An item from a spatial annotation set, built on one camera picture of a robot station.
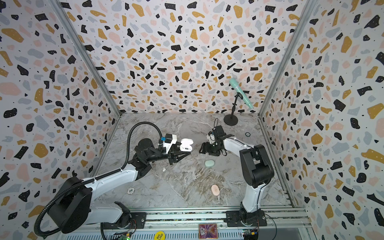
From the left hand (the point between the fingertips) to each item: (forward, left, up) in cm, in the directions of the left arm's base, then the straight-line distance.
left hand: (190, 148), depth 69 cm
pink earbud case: (-11, -13, -25) cm, 30 cm away
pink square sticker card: (-30, -8, -26) cm, 40 cm away
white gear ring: (-10, +34, -28) cm, 45 cm away
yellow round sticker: (-31, +15, -27) cm, 43 cm away
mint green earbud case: (+5, -11, -26) cm, 29 cm away
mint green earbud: (+2, +17, -27) cm, 32 cm away
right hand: (+12, -7, -22) cm, 26 cm away
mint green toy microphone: (+47, -28, +3) cm, 55 cm away
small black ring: (+29, -40, -28) cm, 57 cm away
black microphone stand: (+44, -31, -28) cm, 60 cm away
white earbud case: (+1, +2, +1) cm, 2 cm away
